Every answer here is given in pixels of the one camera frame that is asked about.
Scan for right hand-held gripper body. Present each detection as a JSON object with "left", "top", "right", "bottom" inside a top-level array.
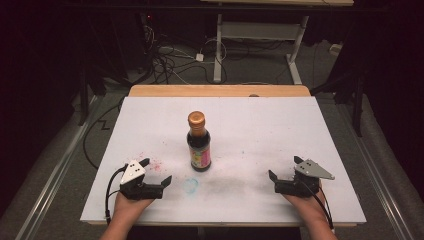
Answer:
[{"left": 274, "top": 158, "right": 336, "bottom": 199}]

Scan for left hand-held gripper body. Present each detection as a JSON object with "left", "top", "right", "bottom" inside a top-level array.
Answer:
[{"left": 119, "top": 159, "right": 165, "bottom": 201}]

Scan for dark sauce bottle gold cap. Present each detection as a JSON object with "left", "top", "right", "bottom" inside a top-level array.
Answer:
[{"left": 186, "top": 110, "right": 212, "bottom": 173}]

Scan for person's left hand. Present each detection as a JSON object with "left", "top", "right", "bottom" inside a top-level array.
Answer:
[{"left": 114, "top": 192, "right": 155, "bottom": 218}]

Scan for person's right hand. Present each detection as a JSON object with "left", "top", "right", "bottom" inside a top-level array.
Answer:
[{"left": 282, "top": 192, "right": 330, "bottom": 225}]

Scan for white table mat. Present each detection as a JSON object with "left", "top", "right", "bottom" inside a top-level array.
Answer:
[{"left": 80, "top": 96, "right": 367, "bottom": 225}]

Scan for black metal stand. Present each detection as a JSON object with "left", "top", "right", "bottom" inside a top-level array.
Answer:
[
  {"left": 310, "top": 71, "right": 365, "bottom": 138},
  {"left": 77, "top": 63, "right": 108, "bottom": 127}
]

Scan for wooden table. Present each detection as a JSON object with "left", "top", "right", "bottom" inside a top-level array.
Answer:
[{"left": 128, "top": 84, "right": 312, "bottom": 98}]

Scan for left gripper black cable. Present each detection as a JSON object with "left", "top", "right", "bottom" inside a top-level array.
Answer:
[{"left": 105, "top": 165, "right": 129, "bottom": 225}]

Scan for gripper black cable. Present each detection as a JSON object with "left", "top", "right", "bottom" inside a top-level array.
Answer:
[
  {"left": 105, "top": 165, "right": 129, "bottom": 225},
  {"left": 299, "top": 179, "right": 336, "bottom": 232}
]

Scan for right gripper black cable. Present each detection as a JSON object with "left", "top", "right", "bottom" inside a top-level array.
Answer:
[{"left": 299, "top": 179, "right": 336, "bottom": 232}]

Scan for black floor cable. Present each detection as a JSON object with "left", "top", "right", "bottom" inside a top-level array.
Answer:
[{"left": 82, "top": 95, "right": 127, "bottom": 170}]

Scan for aluminium floor rail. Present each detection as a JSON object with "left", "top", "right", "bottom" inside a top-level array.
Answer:
[
  {"left": 335, "top": 99, "right": 416, "bottom": 240},
  {"left": 13, "top": 95, "right": 103, "bottom": 240}
]

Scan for tangle of floor cables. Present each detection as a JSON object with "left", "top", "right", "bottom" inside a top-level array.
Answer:
[{"left": 141, "top": 24, "right": 229, "bottom": 85}]

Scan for white metal desk frame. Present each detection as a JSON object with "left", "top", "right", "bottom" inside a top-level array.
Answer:
[{"left": 199, "top": 0, "right": 355, "bottom": 85}]

